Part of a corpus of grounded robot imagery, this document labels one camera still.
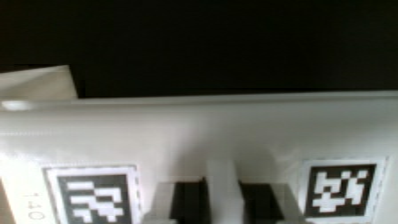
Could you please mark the white cabinet door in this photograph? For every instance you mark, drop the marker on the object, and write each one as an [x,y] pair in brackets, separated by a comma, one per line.
[264,159]

